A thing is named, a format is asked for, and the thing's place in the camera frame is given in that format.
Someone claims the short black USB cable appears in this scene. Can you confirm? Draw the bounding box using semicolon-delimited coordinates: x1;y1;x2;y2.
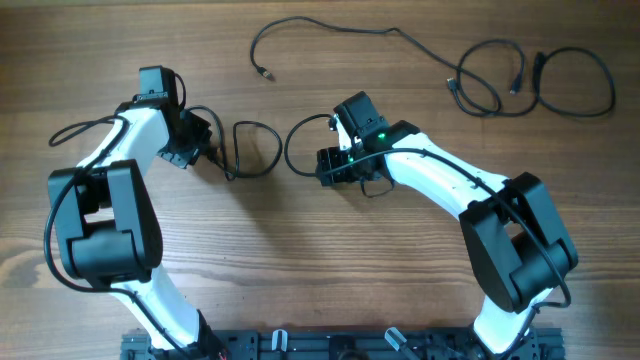
184;104;284;182

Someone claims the thin black USB cable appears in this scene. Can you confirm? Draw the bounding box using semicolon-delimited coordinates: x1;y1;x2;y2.
248;15;503;117

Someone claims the thick black cable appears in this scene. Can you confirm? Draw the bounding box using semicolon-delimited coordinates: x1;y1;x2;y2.
530;46;617;119

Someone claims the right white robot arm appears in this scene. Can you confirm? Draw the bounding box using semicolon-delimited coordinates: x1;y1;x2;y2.
314;118;578;359

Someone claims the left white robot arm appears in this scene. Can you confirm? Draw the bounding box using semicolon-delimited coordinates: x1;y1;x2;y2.
43;102;226;359

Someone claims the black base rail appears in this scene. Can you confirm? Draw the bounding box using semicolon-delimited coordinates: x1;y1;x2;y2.
120;327;566;360

